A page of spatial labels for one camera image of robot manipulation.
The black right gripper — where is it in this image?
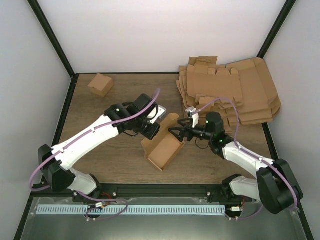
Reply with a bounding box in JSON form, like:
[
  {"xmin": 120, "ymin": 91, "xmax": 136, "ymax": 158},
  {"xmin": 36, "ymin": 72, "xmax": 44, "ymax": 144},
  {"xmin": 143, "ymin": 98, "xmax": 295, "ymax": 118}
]
[{"xmin": 169, "ymin": 118, "xmax": 214, "ymax": 143}]

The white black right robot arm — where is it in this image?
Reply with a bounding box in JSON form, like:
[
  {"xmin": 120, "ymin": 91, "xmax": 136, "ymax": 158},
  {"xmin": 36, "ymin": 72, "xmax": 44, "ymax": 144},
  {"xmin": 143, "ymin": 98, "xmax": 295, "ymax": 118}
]
[{"xmin": 168, "ymin": 112, "xmax": 303, "ymax": 215}]

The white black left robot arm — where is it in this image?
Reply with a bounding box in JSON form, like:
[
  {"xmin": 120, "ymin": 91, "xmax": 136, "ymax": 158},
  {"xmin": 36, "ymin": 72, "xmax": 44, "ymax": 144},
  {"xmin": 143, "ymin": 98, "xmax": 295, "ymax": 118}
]
[{"xmin": 38, "ymin": 94, "xmax": 166, "ymax": 202}]

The folded small cardboard box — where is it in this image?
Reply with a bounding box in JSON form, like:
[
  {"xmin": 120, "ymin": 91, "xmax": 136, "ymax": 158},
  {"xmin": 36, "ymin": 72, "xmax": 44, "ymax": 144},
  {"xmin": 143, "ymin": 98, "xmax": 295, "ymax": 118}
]
[{"xmin": 88, "ymin": 73, "xmax": 114, "ymax": 98}]

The stack of flat cardboard boxes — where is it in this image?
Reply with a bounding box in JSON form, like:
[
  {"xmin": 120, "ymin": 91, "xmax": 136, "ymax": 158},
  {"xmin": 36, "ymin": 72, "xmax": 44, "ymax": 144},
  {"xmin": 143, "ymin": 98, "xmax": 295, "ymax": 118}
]
[{"xmin": 176, "ymin": 56, "xmax": 281, "ymax": 126}]

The grey metal front plate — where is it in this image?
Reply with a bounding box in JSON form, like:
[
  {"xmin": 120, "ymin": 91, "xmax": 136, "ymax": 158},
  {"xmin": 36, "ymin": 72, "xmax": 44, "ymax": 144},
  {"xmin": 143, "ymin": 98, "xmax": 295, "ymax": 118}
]
[{"xmin": 21, "ymin": 198, "xmax": 307, "ymax": 240}]

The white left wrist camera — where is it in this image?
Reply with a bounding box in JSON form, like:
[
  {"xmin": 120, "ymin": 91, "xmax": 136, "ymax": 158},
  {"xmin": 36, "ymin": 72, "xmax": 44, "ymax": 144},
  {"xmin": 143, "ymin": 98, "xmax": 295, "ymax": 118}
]
[{"xmin": 147, "ymin": 105, "xmax": 167, "ymax": 124}]

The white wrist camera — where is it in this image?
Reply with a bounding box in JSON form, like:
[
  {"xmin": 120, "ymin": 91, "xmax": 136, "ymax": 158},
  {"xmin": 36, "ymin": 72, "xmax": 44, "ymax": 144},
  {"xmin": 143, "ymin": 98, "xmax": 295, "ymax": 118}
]
[
  {"xmin": 185, "ymin": 106, "xmax": 199, "ymax": 128},
  {"xmin": 147, "ymin": 105, "xmax": 167, "ymax": 124}
]

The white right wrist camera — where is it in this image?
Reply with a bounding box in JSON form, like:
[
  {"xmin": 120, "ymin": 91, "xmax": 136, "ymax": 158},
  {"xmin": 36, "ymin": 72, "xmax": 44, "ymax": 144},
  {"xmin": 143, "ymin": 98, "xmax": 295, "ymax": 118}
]
[{"xmin": 185, "ymin": 106, "xmax": 199, "ymax": 128}]

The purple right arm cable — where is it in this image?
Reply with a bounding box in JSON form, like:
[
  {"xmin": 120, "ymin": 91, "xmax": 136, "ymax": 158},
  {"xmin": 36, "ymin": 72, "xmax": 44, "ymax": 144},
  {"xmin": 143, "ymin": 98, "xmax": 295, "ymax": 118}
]
[{"xmin": 197, "ymin": 97, "xmax": 301, "ymax": 221}]

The black aluminium frame rail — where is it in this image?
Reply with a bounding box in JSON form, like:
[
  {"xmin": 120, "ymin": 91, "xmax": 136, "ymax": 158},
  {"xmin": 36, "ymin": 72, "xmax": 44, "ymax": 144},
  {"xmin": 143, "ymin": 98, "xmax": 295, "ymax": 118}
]
[{"xmin": 31, "ymin": 182, "xmax": 296, "ymax": 201}]

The light blue slotted cable duct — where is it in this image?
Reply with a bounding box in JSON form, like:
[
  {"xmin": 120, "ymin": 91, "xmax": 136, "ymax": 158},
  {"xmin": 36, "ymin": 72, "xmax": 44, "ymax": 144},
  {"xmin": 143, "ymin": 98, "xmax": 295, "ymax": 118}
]
[{"xmin": 35, "ymin": 204, "xmax": 226, "ymax": 216}]

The black right frame post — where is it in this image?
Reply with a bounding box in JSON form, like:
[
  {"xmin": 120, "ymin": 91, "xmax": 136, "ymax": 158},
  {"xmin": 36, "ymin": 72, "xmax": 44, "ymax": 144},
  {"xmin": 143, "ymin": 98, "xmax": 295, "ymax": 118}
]
[{"xmin": 256, "ymin": 0, "xmax": 297, "ymax": 59}]

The black frame post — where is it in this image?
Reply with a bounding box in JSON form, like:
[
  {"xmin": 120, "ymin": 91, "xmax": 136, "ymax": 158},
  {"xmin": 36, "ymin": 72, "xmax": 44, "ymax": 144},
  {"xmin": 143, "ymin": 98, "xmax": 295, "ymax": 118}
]
[
  {"xmin": 27, "ymin": 0, "xmax": 76, "ymax": 78},
  {"xmin": 256, "ymin": 0, "xmax": 297, "ymax": 59}
]

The black left frame post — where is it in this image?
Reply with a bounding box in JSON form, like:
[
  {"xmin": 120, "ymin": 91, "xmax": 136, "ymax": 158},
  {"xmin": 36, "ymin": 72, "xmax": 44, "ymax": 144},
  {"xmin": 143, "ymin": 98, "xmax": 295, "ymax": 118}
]
[{"xmin": 27, "ymin": 0, "xmax": 76, "ymax": 78}]

